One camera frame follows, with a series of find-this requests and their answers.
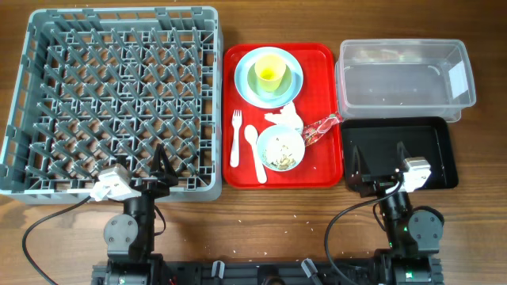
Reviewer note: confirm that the yellow plastic cup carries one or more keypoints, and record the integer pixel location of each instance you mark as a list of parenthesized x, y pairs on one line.
[(270, 69)]

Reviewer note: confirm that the light green small bowl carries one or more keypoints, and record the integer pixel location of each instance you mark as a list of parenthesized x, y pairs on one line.
[(255, 85)]

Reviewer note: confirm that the grey plastic dishwasher rack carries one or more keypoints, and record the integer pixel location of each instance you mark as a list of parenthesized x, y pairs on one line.
[(97, 83)]

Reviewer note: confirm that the red plastic serving tray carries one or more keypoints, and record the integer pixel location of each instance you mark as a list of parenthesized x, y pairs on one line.
[(321, 166)]

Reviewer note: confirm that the red snack wrapper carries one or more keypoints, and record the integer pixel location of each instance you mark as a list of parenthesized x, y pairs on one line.
[(314, 131)]

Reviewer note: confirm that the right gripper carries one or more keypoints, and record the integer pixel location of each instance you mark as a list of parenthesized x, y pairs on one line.
[(360, 175)]

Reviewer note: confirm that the black waste tray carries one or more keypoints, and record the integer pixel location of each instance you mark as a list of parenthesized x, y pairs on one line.
[(426, 137)]

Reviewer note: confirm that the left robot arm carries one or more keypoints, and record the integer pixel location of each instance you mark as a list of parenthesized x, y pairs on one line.
[(130, 236)]

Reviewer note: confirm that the white napkin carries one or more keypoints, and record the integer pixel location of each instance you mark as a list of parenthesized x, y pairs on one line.
[(287, 117)]

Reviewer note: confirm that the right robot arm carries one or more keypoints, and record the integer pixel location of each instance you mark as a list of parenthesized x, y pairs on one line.
[(414, 233)]

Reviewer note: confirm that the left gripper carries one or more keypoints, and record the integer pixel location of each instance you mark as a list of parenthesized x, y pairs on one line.
[(166, 178)]

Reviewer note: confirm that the white plastic fork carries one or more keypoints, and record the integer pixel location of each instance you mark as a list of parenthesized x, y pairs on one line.
[(236, 124)]

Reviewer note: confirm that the light blue plate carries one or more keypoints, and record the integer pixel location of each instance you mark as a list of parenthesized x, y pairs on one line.
[(249, 59)]

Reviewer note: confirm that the white plastic spoon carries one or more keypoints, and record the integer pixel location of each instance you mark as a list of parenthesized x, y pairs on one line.
[(251, 136)]

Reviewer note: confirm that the clear plastic waste bin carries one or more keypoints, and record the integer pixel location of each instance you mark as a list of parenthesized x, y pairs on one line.
[(394, 78)]

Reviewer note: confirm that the rice food scraps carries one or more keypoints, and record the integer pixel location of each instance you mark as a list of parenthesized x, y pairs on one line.
[(279, 154)]

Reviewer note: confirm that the light blue bowl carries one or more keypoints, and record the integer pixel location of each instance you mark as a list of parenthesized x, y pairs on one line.
[(287, 133)]

